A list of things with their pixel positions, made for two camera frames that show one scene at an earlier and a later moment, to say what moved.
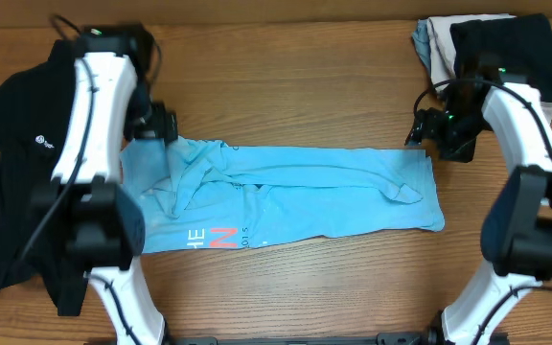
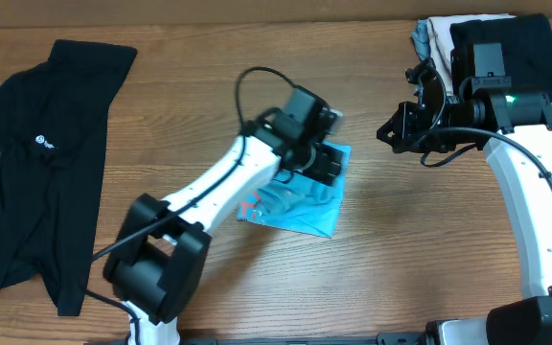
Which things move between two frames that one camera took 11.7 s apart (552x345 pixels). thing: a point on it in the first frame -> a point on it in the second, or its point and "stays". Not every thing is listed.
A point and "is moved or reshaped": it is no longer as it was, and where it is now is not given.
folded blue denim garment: (422, 40) stays
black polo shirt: (26, 116) stays
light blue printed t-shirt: (196, 194) is moved or reshaped
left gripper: (159, 126) -> (329, 164)
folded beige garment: (443, 58) stays
